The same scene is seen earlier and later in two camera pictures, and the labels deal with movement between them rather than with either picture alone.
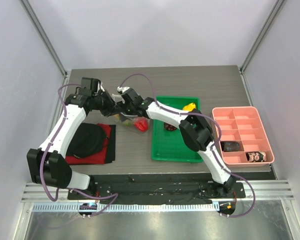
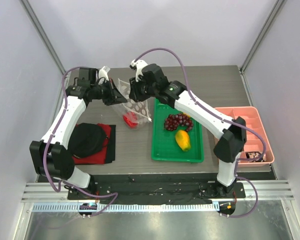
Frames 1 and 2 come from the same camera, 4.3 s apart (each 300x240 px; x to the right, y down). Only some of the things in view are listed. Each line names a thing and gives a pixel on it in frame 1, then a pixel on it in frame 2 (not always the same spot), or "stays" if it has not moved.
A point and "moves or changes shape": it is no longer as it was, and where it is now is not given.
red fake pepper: (141, 124) → (130, 119)
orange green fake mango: (127, 123) → (183, 139)
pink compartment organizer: (245, 141) stays
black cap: (87, 140) stays
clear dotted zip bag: (140, 124) moves or changes shape
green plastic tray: (170, 145) stays
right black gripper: (125, 110) → (134, 90)
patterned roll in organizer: (256, 156) stays
